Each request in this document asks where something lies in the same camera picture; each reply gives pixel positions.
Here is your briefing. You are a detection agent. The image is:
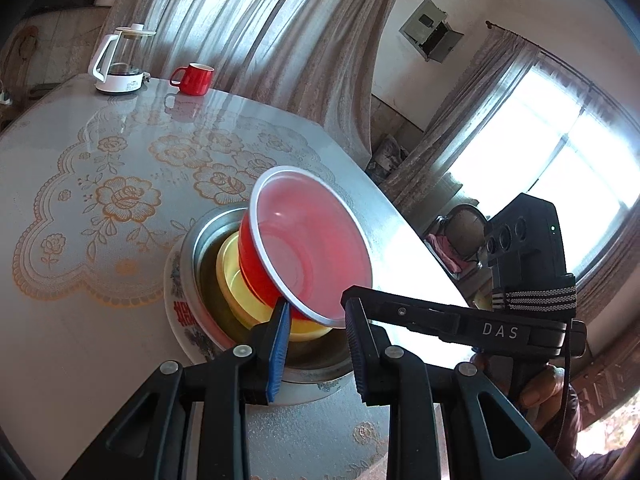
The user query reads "red plastic bowl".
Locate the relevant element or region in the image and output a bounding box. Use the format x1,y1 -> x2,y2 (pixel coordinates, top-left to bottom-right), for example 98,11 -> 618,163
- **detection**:
238,165 -> 373,330

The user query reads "person's right forearm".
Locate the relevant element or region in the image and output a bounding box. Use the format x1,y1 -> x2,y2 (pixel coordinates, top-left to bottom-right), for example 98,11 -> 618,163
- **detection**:
550,400 -> 631,480

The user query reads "bright window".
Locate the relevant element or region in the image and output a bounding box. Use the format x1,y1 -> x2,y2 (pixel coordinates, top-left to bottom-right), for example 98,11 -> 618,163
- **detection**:
440,55 -> 640,286

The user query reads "tan wall hanging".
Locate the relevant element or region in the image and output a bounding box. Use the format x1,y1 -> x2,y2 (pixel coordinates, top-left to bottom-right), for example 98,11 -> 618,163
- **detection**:
10,25 -> 41,61

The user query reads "narrow beige curtain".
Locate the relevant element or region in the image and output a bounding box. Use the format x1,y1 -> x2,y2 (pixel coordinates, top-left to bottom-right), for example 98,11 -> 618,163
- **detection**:
390,30 -> 541,201

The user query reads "red and blue printed plate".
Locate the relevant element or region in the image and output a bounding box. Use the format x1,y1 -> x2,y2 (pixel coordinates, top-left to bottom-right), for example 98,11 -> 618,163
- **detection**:
163,240 -> 351,403

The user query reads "lace floral table mat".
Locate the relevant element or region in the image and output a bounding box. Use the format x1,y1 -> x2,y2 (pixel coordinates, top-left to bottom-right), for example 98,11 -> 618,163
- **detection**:
12,100 -> 341,311

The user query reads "grey electrical panel box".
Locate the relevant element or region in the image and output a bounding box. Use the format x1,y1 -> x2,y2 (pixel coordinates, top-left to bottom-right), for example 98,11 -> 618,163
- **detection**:
398,0 -> 465,64

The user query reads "dark round-backed chair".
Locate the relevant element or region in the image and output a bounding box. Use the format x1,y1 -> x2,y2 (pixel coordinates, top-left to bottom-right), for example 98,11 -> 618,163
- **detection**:
425,204 -> 493,281

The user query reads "wide beige curtain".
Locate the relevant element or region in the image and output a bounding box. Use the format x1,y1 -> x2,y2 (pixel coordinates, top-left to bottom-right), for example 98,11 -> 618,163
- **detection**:
100,0 -> 416,166

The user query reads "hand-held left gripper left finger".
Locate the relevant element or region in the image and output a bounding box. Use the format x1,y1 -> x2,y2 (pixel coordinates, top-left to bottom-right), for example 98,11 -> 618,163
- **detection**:
65,302 -> 293,480

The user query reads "grey bundle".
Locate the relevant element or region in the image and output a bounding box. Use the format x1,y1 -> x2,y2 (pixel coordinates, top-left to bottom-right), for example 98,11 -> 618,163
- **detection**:
367,135 -> 411,186

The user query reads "person's right hand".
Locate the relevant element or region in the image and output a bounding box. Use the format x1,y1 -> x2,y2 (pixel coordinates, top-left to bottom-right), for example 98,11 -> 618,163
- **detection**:
470,352 -> 577,438

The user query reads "yellow plastic bowl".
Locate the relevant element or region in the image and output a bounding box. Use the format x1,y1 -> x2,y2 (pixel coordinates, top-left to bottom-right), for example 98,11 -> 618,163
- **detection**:
216,232 -> 333,342

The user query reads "white glass electric kettle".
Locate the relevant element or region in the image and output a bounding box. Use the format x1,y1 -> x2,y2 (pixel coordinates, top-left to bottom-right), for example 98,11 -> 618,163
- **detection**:
89,24 -> 157,97

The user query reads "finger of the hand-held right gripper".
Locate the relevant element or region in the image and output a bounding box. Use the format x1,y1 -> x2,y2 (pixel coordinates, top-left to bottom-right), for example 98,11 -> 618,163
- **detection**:
341,285 -> 481,348

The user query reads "stainless steel bowl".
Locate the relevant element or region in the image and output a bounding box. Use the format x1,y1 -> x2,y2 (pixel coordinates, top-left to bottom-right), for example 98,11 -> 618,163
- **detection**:
180,205 -> 361,383

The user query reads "curtain rod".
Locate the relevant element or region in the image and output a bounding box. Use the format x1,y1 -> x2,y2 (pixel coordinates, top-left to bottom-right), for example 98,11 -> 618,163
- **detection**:
486,20 -> 601,96

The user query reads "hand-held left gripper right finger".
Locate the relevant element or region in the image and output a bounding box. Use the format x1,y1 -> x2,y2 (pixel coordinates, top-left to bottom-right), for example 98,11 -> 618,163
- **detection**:
345,297 -> 576,480

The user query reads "pink cushion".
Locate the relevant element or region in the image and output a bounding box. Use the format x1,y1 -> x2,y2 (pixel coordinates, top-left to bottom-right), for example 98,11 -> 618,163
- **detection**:
427,234 -> 466,271

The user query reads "red mug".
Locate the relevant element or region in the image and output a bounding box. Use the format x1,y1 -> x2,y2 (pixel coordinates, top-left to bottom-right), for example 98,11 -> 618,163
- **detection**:
169,63 -> 215,96

